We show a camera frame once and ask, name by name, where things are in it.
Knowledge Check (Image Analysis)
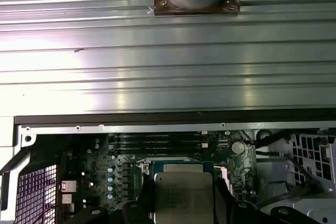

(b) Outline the perforated case grille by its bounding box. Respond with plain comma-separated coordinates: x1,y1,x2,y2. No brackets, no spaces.
15,165,57,224

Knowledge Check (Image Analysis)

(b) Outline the CPU socket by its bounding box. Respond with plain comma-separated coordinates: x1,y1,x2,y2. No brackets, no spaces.
135,157,230,183

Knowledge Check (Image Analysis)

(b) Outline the green motherboard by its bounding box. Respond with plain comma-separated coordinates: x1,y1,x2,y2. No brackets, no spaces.
59,130,257,224

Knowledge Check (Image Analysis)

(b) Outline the black PC case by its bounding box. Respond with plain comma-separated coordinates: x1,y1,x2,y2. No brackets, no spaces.
0,112,336,224

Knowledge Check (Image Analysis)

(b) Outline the silver port block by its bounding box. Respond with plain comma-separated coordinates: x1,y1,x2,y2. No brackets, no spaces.
62,193,77,206
61,180,77,191

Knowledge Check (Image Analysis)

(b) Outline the silver perforated drive cage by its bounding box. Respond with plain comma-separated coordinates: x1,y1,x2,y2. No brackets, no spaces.
288,129,336,196

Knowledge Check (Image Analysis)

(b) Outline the thick black cable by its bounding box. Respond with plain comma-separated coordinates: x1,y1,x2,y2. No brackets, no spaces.
256,152,325,196

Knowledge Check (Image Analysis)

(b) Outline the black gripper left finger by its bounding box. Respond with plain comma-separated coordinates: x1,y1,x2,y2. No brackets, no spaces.
86,175,156,224

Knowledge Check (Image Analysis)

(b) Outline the silver CPU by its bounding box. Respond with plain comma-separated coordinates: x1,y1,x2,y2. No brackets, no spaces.
153,173,214,224

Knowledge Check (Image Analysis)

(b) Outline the black RAM slot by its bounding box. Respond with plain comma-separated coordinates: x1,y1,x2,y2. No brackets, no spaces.
111,138,208,144
111,150,208,157
111,133,208,139
111,144,208,150

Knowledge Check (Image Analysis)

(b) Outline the round coin cell battery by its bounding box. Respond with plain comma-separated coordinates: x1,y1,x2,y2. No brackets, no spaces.
230,140,245,155

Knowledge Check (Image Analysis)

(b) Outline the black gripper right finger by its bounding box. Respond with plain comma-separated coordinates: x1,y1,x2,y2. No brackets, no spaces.
212,177,322,224

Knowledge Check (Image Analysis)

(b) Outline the thin black cable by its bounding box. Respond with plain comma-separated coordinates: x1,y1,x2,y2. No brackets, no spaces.
256,129,292,152

